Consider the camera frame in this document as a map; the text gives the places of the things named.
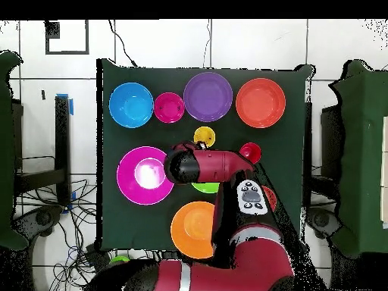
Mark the stack of yellow cups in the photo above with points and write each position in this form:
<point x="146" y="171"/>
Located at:
<point x="206" y="134"/>

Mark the red cup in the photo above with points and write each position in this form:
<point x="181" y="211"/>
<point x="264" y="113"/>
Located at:
<point x="250" y="151"/>

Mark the small orange bowl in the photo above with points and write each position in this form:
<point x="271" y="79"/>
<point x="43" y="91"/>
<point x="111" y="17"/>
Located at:
<point x="271" y="199"/>

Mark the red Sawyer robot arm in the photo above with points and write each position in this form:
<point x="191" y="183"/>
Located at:
<point x="212" y="165"/>

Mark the small crimson bowl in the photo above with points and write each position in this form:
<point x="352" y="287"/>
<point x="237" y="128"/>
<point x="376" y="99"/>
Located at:
<point x="169" y="108"/>

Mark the large magenta bowl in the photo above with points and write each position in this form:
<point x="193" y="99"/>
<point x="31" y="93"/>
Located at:
<point x="136" y="176"/>

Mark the purple bowl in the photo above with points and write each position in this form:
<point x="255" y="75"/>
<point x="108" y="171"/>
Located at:
<point x="208" y="97"/>

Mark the large light orange bowl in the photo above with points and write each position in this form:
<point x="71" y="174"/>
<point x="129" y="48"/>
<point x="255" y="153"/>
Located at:
<point x="191" y="230"/>

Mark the dark green table cloth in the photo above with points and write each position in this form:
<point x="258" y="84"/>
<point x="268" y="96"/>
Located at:
<point x="121" y="136"/>

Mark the blue bowl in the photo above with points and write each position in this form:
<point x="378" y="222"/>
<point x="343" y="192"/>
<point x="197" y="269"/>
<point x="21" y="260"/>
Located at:
<point x="130" y="106"/>

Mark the large red-orange bowl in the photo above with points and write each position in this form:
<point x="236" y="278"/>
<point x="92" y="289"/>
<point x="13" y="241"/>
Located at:
<point x="260" y="103"/>

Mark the small green round bowl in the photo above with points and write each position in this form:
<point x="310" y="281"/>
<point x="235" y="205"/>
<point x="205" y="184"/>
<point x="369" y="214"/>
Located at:
<point x="119" y="259"/>

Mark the black metal stand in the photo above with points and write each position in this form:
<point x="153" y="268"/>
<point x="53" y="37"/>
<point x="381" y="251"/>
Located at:
<point x="62" y="151"/>

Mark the green covered side table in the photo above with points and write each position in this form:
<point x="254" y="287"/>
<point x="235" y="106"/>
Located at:
<point x="364" y="151"/>
<point x="5" y="151"/>

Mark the black square floor frame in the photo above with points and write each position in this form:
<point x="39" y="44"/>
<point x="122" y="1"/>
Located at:
<point x="53" y="29"/>

